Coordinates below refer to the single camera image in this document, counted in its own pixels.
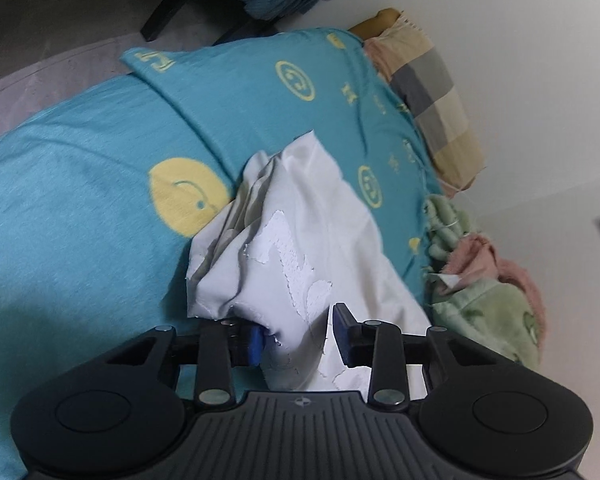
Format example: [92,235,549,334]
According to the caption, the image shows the checkered pillow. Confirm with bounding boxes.
[347,7,488,198]

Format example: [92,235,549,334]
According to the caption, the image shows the white blanket tag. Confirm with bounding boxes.
[427,272,463,291]

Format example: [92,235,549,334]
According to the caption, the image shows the teal patterned bed sheet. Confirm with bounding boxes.
[0,27,438,480]

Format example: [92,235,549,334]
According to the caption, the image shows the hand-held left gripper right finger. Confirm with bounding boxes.
[331,302,498,407]

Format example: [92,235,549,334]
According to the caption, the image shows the white shirt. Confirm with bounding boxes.
[186,130,433,393]

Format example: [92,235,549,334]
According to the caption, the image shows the pink fuzzy blanket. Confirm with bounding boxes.
[437,232,548,331]

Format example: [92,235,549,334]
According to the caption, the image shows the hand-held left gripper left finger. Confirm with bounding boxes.
[102,319,266,408]

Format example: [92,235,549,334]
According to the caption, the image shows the green plush blanket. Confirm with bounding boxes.
[422,194,543,368]

